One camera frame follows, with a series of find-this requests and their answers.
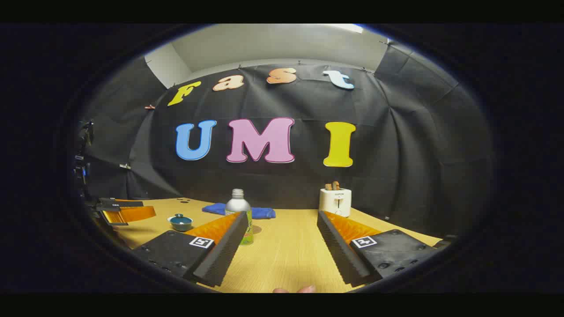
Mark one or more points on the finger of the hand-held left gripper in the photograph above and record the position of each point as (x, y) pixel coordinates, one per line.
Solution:
(128, 204)
(132, 213)

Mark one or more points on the round brown coaster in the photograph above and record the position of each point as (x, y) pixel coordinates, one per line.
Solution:
(257, 229)

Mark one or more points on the silver green water bottle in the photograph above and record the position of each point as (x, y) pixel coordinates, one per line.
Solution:
(238, 204)

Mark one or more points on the blue towel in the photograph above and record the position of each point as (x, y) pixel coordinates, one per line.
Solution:
(260, 212)

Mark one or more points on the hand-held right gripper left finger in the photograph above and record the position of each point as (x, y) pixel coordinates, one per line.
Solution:
(220, 257)

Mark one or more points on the black backdrop cloth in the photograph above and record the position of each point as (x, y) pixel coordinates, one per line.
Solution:
(396, 154)

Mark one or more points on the black camera stand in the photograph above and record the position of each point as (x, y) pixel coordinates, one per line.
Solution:
(83, 167)

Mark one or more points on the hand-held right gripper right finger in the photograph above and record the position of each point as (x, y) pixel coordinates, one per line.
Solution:
(341, 255)

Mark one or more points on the white toaster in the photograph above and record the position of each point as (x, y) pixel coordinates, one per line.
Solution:
(330, 202)

